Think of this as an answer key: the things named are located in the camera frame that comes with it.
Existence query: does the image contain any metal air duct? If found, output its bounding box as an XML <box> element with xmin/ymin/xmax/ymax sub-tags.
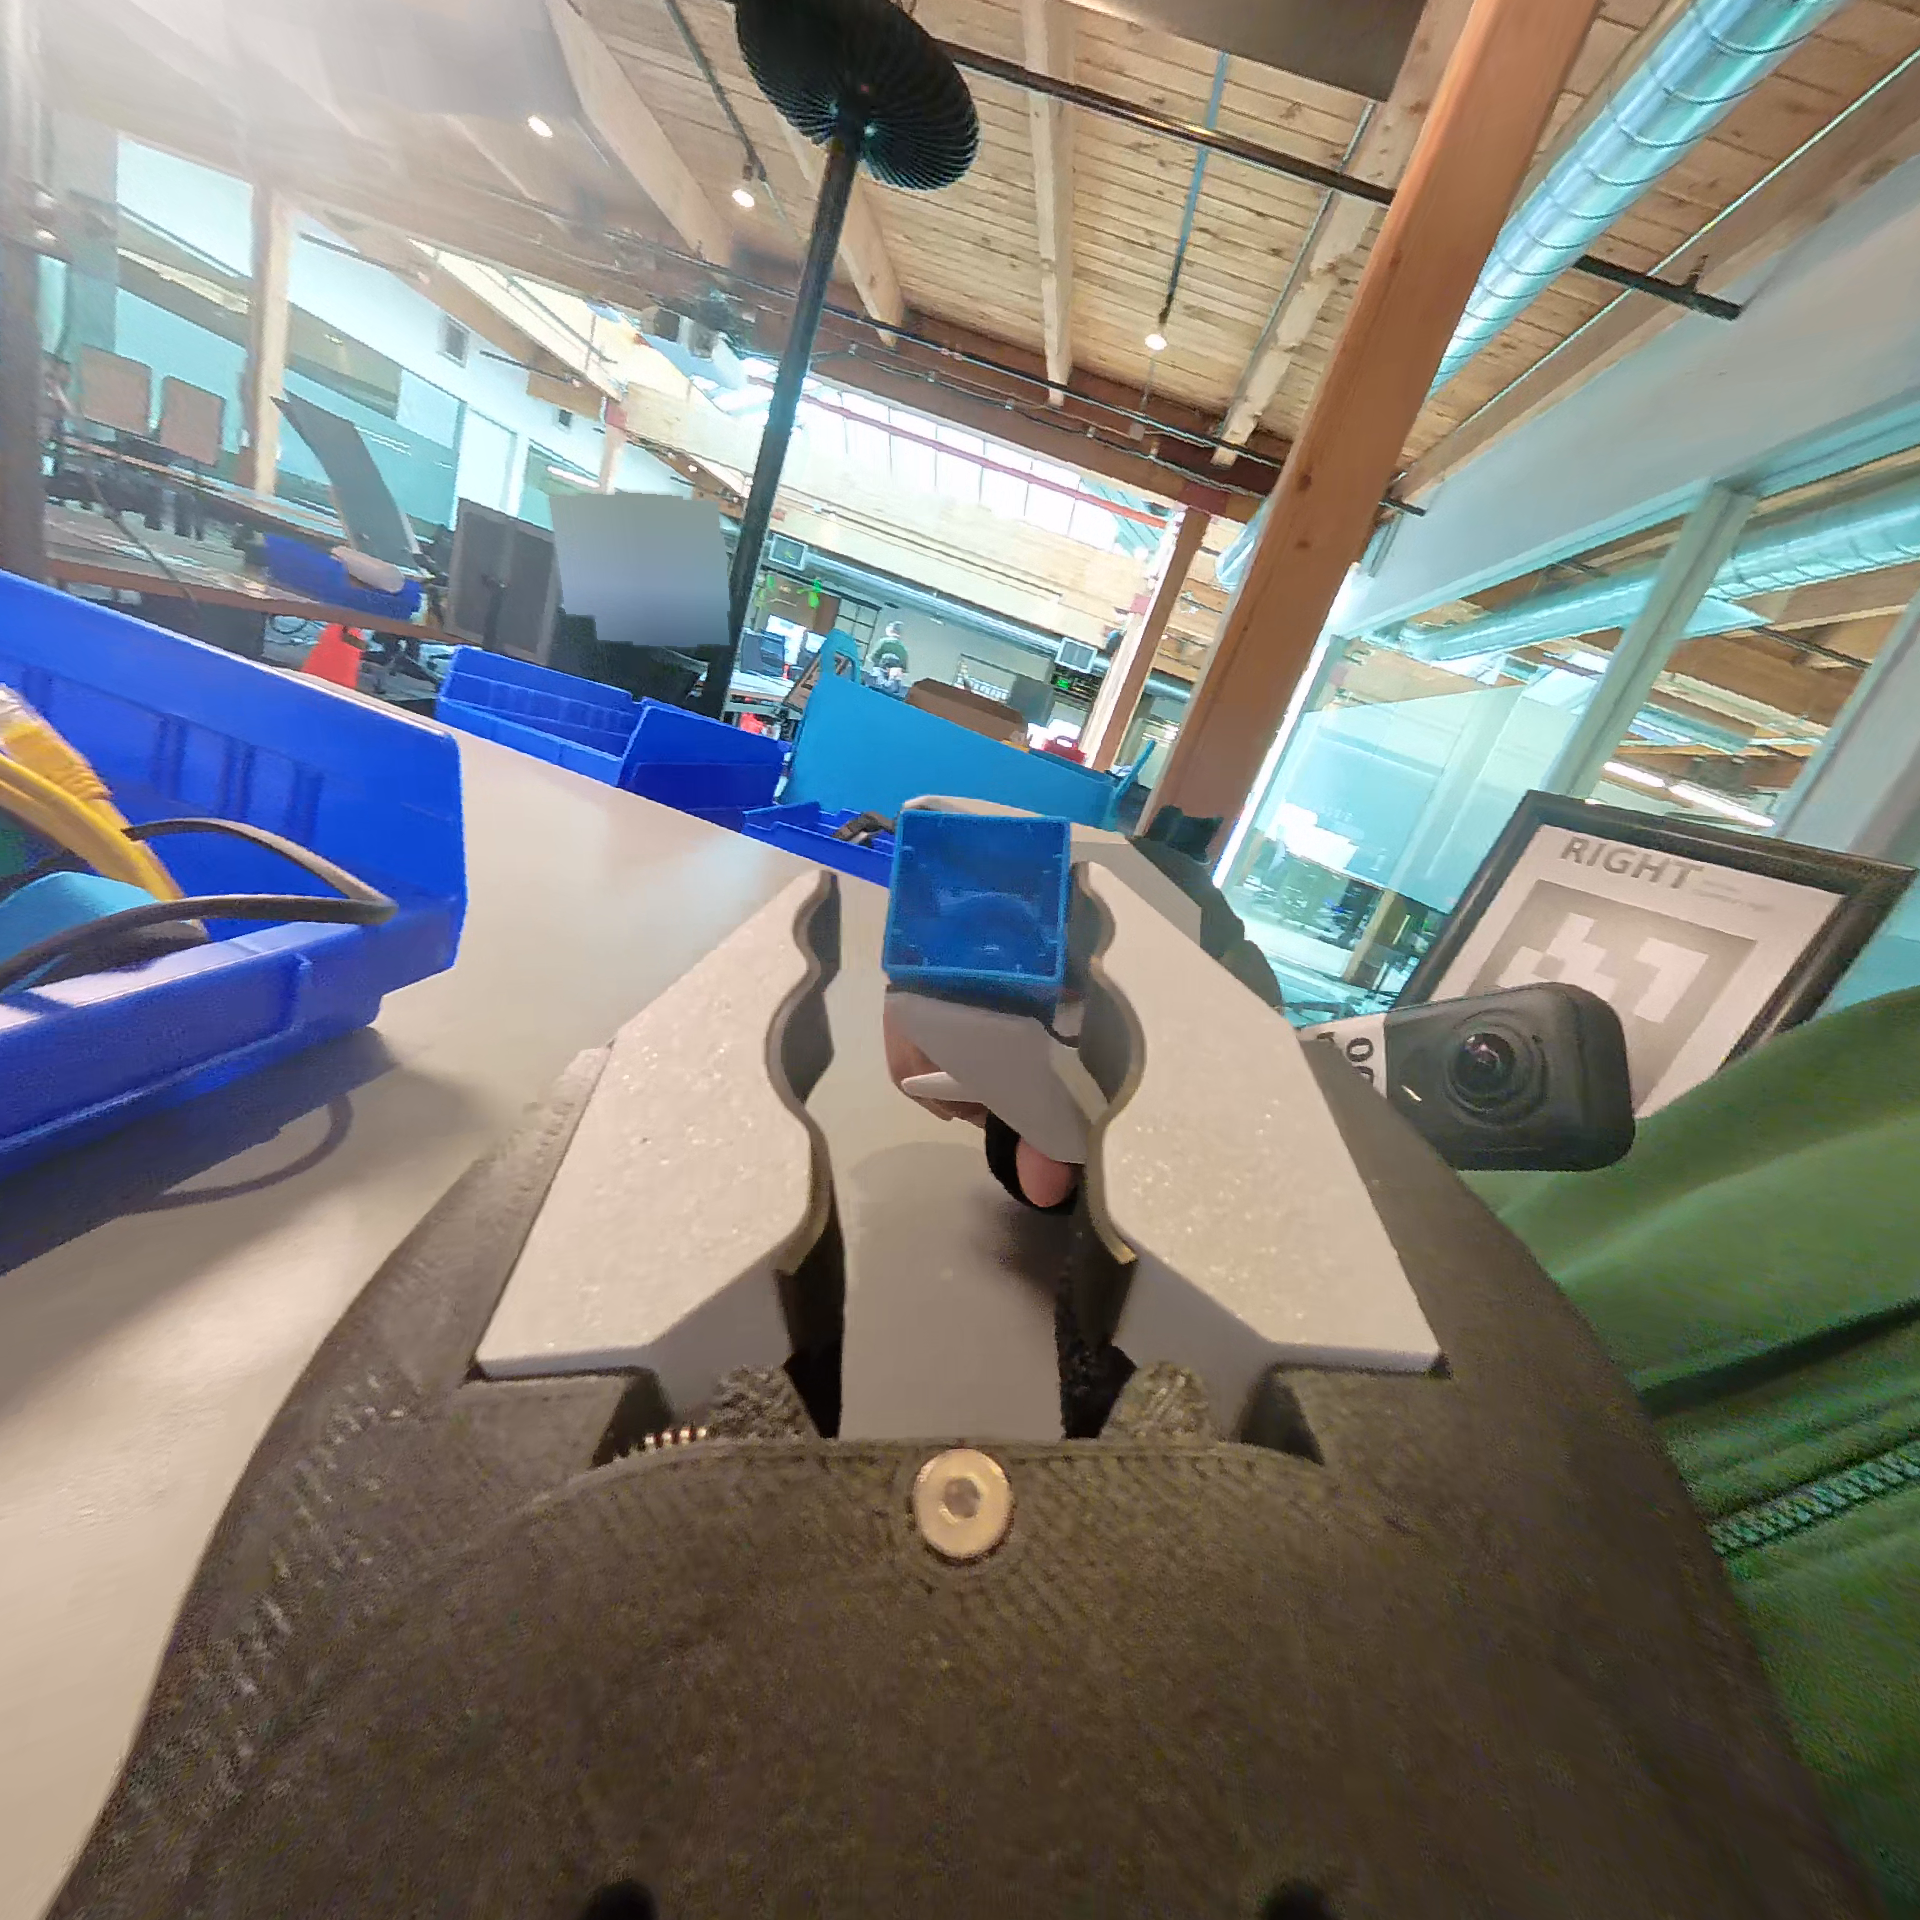
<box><xmin>1423</xmin><ymin>0</ymin><xmax>1849</xmax><ymax>391</ymax></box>

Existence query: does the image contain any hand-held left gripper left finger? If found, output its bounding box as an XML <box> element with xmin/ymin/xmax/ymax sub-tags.
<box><xmin>468</xmin><ymin>868</ymin><xmax>850</xmax><ymax>1439</ymax></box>

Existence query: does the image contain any slim wooden post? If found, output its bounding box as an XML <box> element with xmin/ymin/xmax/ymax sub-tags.
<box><xmin>1085</xmin><ymin>508</ymin><xmax>1208</xmax><ymax>766</ymax></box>

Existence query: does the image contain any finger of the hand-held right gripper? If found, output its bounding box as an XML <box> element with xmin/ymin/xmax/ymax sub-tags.
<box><xmin>881</xmin><ymin>982</ymin><xmax>1115</xmax><ymax>1168</ymax></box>
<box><xmin>898</xmin><ymin>792</ymin><xmax>1156</xmax><ymax>879</ymax></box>

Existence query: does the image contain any person's right hand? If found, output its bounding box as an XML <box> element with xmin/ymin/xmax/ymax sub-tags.
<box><xmin>885</xmin><ymin>1027</ymin><xmax>1080</xmax><ymax>1216</ymax></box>

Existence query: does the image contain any brown cardboard box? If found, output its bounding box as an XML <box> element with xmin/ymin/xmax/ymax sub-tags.
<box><xmin>907</xmin><ymin>678</ymin><xmax>1029</xmax><ymax>751</ymax></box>

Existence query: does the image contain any wooden table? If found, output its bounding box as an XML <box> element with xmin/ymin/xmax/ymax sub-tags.
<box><xmin>45</xmin><ymin>502</ymin><xmax>452</xmax><ymax>639</ymax></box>

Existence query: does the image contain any black cable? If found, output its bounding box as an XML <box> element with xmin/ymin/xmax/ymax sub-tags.
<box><xmin>0</xmin><ymin>816</ymin><xmax>400</xmax><ymax>993</ymax></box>

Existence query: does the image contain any person's green jacket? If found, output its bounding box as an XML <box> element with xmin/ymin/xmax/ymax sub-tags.
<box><xmin>1650</xmin><ymin>1350</ymin><xmax>1920</xmax><ymax>1908</ymax></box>

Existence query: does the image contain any small blue bin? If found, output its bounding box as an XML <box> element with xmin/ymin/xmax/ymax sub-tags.
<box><xmin>616</xmin><ymin>703</ymin><xmax>789</xmax><ymax>814</ymax></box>
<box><xmin>269</xmin><ymin>531</ymin><xmax>424</xmax><ymax>619</ymax></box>
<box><xmin>442</xmin><ymin>646</ymin><xmax>648</xmax><ymax>780</ymax></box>
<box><xmin>740</xmin><ymin>804</ymin><xmax>901</xmax><ymax>887</ymax></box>

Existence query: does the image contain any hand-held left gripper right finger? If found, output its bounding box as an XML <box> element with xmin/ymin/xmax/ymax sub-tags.
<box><xmin>1059</xmin><ymin>859</ymin><xmax>1451</xmax><ymax>1446</ymax></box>

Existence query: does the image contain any large blue plastic bin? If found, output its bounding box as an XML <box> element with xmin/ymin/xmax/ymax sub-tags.
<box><xmin>0</xmin><ymin>571</ymin><xmax>468</xmax><ymax>1188</ymax></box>

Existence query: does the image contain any wooden support post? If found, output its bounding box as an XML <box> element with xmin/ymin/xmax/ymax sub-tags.
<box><xmin>1156</xmin><ymin>0</ymin><xmax>1601</xmax><ymax>833</ymax></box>

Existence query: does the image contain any light blue foam piece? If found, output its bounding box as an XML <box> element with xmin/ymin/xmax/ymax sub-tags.
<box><xmin>0</xmin><ymin>879</ymin><xmax>203</xmax><ymax>964</ymax></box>

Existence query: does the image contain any black metal stand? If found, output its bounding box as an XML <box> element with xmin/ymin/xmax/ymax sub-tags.
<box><xmin>0</xmin><ymin>0</ymin><xmax>48</xmax><ymax>577</ymax></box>

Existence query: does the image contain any blue plastic block with knob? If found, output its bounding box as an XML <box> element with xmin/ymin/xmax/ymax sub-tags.
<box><xmin>880</xmin><ymin>807</ymin><xmax>1073</xmax><ymax>1002</ymax></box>

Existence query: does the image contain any yellow network cable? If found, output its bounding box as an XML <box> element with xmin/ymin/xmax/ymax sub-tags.
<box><xmin>0</xmin><ymin>688</ymin><xmax>182</xmax><ymax>901</ymax></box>

